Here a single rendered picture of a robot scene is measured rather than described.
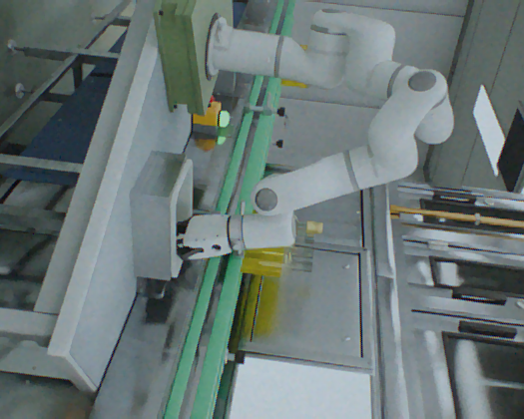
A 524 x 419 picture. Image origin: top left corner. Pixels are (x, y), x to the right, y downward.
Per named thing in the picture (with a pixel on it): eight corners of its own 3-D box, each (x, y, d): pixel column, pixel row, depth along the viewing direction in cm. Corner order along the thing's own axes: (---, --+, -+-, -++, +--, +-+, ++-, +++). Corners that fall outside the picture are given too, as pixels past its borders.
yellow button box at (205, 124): (191, 131, 182) (216, 134, 182) (191, 108, 178) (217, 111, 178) (196, 120, 188) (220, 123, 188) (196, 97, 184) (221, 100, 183)
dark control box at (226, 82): (208, 91, 205) (234, 94, 204) (209, 68, 200) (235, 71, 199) (212, 81, 211) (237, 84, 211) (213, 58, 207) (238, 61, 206)
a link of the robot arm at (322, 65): (271, 86, 144) (341, 96, 142) (278, 26, 138) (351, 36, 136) (277, 76, 153) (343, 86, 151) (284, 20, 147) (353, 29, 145)
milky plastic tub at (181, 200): (136, 277, 137) (175, 283, 136) (131, 193, 123) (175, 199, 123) (156, 229, 151) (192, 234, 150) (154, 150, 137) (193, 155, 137)
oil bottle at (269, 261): (209, 269, 161) (291, 279, 160) (210, 251, 158) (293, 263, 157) (213, 255, 166) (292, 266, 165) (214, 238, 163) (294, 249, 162)
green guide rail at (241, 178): (214, 217, 154) (246, 221, 153) (214, 214, 153) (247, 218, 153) (278, 0, 295) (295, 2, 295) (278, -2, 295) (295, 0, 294)
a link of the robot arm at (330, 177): (348, 148, 130) (255, 177, 135) (345, 153, 118) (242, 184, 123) (360, 187, 131) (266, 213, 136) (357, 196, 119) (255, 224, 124)
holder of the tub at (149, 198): (135, 294, 140) (170, 298, 139) (129, 193, 124) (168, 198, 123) (155, 246, 154) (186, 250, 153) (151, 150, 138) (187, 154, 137)
